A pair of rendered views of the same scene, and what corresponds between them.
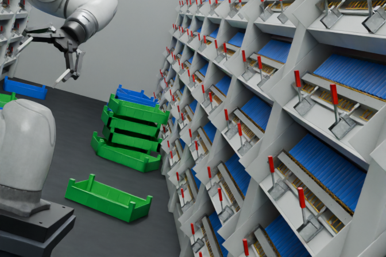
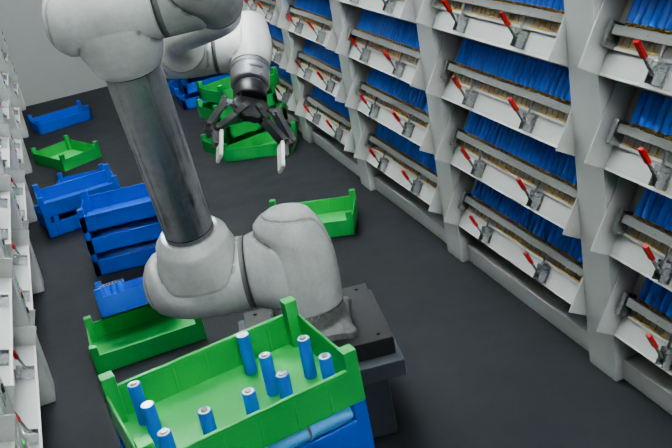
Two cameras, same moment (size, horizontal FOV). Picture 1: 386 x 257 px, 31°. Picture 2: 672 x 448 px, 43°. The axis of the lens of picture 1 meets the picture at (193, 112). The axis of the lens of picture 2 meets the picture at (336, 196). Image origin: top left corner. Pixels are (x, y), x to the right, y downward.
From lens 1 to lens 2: 0.69 m
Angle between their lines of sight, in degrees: 18
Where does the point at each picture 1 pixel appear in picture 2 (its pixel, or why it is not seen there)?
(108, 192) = not seen: hidden behind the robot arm
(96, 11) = (259, 48)
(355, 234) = not seen: outside the picture
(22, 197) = (336, 316)
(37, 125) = (311, 233)
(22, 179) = (327, 299)
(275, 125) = (596, 97)
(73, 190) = not seen: hidden behind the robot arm
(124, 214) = (346, 228)
